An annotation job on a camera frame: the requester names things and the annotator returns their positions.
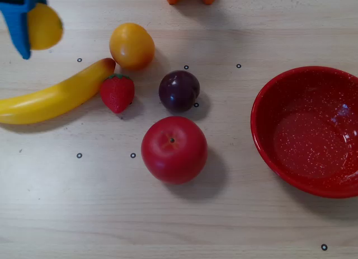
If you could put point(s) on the blue gripper black motor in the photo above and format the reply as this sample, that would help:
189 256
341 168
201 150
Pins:
19 27

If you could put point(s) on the yellow plastic lemon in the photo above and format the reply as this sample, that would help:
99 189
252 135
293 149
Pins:
44 27

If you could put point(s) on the red speckled bowl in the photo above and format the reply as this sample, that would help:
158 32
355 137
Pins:
305 136

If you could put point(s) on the yellow plastic banana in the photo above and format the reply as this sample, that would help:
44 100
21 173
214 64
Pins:
56 98

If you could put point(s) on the orange yellow plastic mango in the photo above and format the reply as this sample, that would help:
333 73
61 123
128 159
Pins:
131 46

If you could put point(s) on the red plastic strawberry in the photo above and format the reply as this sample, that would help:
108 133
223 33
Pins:
117 94

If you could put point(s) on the dark purple plastic plum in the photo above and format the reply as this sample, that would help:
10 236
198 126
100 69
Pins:
179 91

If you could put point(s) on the red plastic apple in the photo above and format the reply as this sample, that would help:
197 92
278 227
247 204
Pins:
173 152

